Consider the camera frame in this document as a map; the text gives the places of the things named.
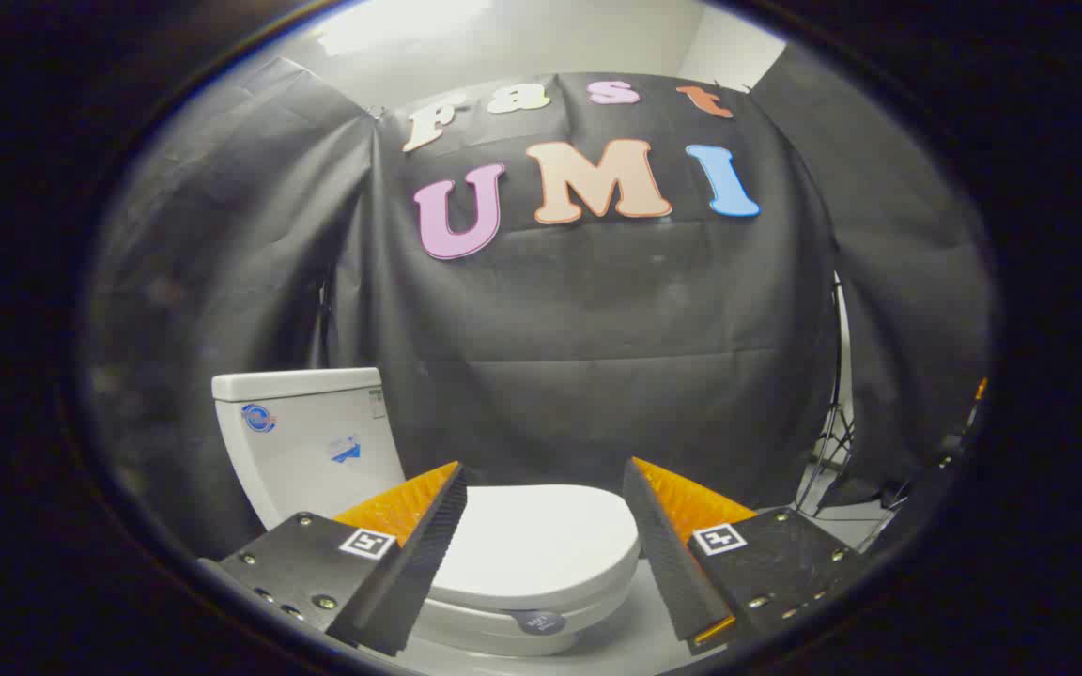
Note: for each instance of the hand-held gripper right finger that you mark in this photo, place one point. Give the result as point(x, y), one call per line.
point(668, 554)

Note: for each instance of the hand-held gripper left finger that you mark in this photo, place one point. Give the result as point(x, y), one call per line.
point(428, 554)

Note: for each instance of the white toilet lid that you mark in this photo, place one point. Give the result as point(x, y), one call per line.
point(541, 540)

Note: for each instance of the white toilet seat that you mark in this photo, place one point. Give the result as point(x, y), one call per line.
point(588, 601)

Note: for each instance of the black backdrop cloth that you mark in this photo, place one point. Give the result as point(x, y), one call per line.
point(597, 329)

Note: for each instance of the black tripod stand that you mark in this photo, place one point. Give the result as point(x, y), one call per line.
point(839, 376)

